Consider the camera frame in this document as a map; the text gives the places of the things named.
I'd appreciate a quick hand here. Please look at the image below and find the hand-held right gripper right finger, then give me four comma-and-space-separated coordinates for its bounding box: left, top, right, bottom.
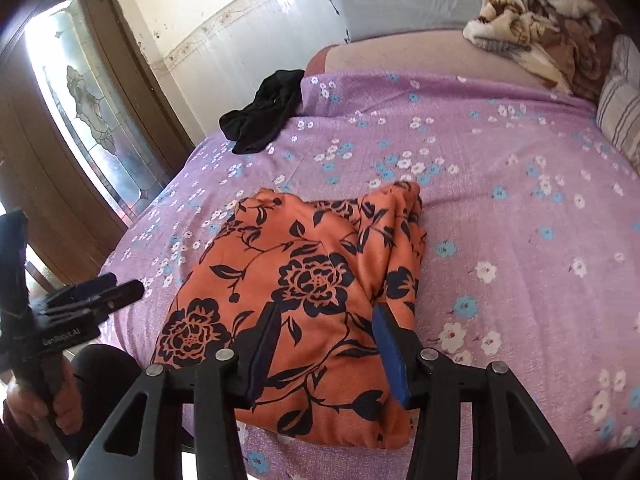
371, 304, 581, 480

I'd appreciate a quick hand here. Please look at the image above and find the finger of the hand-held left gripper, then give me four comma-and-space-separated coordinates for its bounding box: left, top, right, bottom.
90, 280, 147, 313
47, 272, 120, 306

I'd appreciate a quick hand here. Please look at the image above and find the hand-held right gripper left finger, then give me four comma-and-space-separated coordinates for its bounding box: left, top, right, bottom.
86, 302, 281, 480

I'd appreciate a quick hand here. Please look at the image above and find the orange black floral dress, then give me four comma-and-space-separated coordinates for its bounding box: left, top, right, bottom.
150, 180, 428, 451

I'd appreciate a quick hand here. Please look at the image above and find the person's left hand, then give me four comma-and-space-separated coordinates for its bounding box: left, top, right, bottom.
7, 357, 83, 441

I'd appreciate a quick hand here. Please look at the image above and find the wooden stained glass door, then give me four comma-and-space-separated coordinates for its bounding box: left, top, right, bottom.
0, 0, 196, 286

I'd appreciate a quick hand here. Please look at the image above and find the purple floral bedsheet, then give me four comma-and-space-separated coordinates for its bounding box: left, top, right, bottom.
97, 71, 640, 480

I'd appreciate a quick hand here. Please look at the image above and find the black crumpled cloth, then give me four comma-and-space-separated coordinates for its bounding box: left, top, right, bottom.
219, 68, 306, 156

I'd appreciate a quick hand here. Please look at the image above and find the striped floral cushion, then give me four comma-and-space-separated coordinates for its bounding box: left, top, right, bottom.
595, 34, 640, 161

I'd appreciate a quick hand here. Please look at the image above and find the grey pillow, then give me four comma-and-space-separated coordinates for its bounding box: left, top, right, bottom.
312, 0, 493, 43

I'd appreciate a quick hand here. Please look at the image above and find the brown cream patterned blanket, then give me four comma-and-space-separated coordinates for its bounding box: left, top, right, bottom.
462, 0, 618, 103

